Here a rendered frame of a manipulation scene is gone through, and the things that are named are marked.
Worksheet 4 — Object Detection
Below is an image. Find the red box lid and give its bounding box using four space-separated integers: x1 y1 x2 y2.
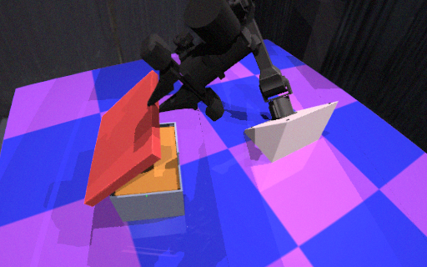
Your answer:
84 70 161 207

